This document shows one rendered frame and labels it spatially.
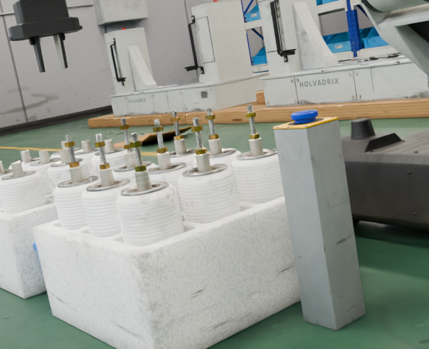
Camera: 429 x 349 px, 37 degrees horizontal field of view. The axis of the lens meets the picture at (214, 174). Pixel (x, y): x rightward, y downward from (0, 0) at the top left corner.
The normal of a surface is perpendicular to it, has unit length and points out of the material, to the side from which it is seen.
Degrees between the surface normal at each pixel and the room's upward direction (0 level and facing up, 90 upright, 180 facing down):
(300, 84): 90
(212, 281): 90
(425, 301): 0
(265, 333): 0
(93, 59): 90
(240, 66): 90
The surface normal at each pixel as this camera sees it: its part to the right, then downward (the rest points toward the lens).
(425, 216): -0.80, 0.24
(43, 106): 0.57, 0.05
